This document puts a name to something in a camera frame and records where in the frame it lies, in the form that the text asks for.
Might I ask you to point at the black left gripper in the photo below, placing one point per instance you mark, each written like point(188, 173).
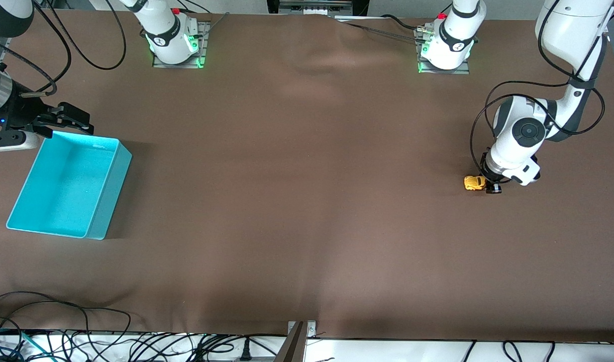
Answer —
point(488, 177)

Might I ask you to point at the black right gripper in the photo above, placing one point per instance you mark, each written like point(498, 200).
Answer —
point(21, 111)

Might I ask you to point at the yellow beetle toy car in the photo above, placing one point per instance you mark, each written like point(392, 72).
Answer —
point(474, 183)

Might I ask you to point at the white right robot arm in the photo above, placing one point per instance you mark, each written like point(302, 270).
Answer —
point(166, 35)

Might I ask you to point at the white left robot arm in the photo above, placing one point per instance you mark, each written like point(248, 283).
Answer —
point(520, 133)

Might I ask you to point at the teal plastic bin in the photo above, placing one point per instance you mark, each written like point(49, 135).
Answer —
point(66, 191)

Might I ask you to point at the brown table cloth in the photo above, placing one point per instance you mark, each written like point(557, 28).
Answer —
point(307, 201)

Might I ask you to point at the black equipment rack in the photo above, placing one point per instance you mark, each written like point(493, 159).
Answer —
point(317, 5)

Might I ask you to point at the black power plug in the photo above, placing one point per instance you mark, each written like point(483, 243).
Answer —
point(245, 351)

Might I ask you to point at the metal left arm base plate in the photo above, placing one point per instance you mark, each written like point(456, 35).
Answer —
point(465, 68)

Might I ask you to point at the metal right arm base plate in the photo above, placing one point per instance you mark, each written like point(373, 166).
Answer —
point(201, 50)

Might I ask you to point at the grey metal camera bracket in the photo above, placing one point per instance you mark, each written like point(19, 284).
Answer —
point(296, 344)

